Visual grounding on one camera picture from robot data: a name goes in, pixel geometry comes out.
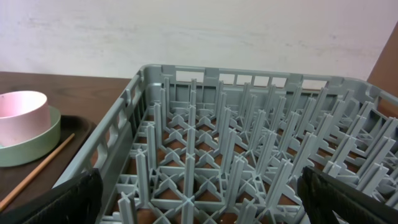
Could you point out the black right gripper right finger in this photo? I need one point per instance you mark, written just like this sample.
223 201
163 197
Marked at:
324 198

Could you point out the brown serving tray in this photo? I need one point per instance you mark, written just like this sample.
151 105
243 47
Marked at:
45 180

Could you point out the mint green bowl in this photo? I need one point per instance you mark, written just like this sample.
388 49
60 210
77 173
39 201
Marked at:
36 147

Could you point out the pink cup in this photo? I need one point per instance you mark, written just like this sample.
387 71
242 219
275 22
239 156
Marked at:
24 115

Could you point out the wooden chopstick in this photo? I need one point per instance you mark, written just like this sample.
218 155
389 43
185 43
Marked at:
31 176

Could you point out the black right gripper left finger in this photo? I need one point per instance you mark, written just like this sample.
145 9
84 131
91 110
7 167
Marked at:
77 200

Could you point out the grey plastic dishwasher rack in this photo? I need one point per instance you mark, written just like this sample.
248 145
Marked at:
214 145

